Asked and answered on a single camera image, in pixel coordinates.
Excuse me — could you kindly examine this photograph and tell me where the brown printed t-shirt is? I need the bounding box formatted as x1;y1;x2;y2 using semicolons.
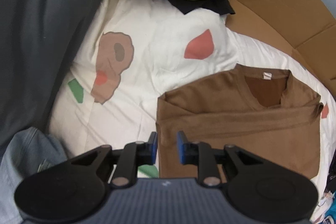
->
156;64;323;178

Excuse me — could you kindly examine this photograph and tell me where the flattened brown cardboard box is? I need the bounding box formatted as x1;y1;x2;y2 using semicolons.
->
226;0;335;94

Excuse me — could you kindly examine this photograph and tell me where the black cloth under neck pillow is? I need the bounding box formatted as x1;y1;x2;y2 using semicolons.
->
147;0;236;16

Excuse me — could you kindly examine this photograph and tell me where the teal patterned garment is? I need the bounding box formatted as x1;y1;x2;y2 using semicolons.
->
312;165;336;224

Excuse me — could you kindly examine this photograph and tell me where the dark grey pillow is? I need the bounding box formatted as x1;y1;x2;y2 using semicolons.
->
1;0;101;151

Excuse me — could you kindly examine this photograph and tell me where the cream bear print blanket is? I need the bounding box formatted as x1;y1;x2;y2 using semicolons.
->
47;0;336;224

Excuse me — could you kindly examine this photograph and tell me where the grey green garment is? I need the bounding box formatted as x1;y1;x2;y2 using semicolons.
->
1;127;67;223

